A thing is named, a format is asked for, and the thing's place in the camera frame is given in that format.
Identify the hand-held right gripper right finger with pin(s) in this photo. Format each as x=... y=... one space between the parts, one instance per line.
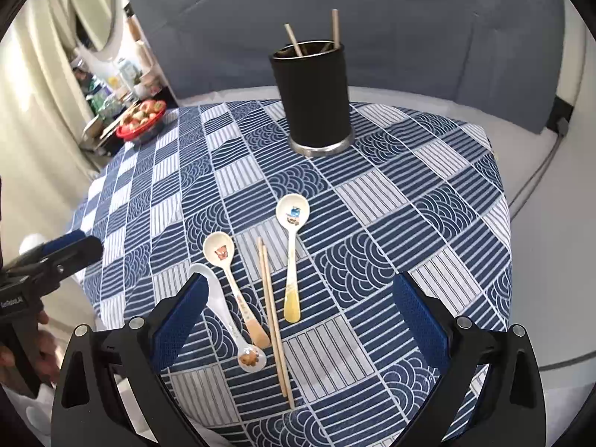
x=419 y=321

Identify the pile of fruit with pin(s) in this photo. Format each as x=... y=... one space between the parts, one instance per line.
x=142 y=111

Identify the blue patterned tablecloth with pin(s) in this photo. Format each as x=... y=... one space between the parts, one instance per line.
x=372 y=205

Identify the blue-grey sofa backrest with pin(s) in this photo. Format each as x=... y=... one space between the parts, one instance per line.
x=372 y=18

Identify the white spoon bear print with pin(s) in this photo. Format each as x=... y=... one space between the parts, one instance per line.
x=228 y=321

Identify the wooden chopstick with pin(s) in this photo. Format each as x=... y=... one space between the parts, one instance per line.
x=279 y=335
x=270 y=307
x=335 y=30
x=293 y=39

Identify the red bowl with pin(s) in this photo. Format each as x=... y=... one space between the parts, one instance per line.
x=135 y=131

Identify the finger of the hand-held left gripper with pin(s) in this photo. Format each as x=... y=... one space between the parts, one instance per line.
x=70 y=249

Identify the oval wall mirror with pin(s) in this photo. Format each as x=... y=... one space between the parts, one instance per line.
x=93 y=4

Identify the cream curtain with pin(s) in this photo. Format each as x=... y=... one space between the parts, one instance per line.
x=37 y=102

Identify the white spoon blue print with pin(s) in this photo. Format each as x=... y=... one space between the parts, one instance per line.
x=292 y=214

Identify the person's left hand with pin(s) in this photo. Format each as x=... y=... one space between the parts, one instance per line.
x=46 y=349

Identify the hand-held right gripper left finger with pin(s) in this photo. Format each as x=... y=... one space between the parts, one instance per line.
x=179 y=321

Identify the cluttered side table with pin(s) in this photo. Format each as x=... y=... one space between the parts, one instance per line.
x=105 y=98

